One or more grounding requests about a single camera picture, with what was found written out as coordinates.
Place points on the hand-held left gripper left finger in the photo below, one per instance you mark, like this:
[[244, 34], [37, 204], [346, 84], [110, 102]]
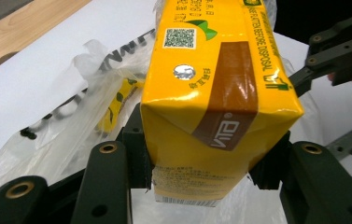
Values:
[[108, 174]]

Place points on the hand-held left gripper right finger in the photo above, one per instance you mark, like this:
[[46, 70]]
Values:
[[313, 186]]

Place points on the clear printed plastic bag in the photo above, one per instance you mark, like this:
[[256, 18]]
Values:
[[71, 124]]

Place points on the wooden table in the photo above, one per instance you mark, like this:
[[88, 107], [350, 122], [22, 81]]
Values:
[[18, 31]]

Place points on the grey metal bracket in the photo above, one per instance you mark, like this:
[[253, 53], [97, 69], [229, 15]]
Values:
[[351, 141]]

